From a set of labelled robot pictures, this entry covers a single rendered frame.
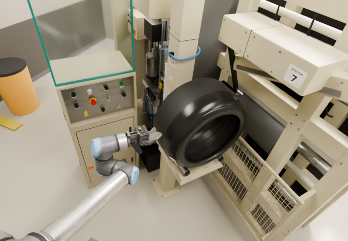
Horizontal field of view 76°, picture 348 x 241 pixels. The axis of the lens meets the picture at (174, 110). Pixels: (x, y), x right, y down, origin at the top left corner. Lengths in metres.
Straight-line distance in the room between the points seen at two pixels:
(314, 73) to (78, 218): 1.03
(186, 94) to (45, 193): 1.90
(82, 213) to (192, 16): 1.03
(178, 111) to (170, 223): 1.39
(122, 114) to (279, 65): 1.26
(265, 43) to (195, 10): 0.40
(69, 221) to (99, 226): 1.50
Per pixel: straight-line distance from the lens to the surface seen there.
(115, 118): 1.90
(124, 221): 2.36
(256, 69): 1.41
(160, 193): 2.45
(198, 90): 1.24
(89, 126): 1.89
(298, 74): 1.08
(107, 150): 1.13
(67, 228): 0.87
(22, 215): 2.64
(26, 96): 3.43
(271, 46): 1.15
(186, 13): 1.25
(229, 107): 1.24
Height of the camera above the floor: 2.17
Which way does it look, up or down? 41 degrees down
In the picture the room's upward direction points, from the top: 6 degrees clockwise
